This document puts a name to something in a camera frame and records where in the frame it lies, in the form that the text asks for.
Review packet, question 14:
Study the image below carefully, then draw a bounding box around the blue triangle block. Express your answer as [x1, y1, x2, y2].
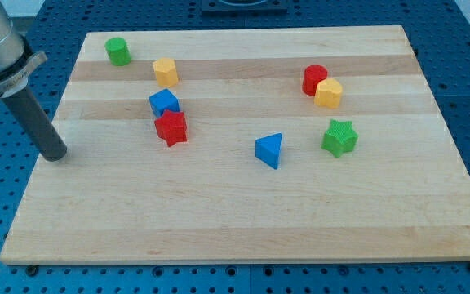
[255, 133, 282, 170]

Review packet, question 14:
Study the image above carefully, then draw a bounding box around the red star block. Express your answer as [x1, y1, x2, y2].
[154, 109, 188, 147]

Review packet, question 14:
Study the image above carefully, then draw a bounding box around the yellow hexagon block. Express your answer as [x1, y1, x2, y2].
[153, 57, 179, 87]

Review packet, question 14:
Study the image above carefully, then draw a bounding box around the red cylinder block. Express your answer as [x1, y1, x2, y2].
[302, 65, 328, 96]

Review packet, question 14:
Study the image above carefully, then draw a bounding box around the blue cube block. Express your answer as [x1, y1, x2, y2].
[149, 89, 180, 118]

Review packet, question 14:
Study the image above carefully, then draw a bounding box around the light wooden board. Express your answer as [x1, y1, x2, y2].
[0, 25, 470, 265]

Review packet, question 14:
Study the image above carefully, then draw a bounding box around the green cylinder block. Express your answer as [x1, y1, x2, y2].
[104, 37, 131, 66]

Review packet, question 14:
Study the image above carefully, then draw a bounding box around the green star block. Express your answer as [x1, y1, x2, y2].
[321, 119, 358, 158]

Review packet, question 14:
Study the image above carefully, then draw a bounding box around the yellow heart block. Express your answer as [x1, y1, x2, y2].
[313, 78, 343, 109]

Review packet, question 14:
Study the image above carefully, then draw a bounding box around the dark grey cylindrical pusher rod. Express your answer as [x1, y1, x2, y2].
[2, 86, 68, 162]

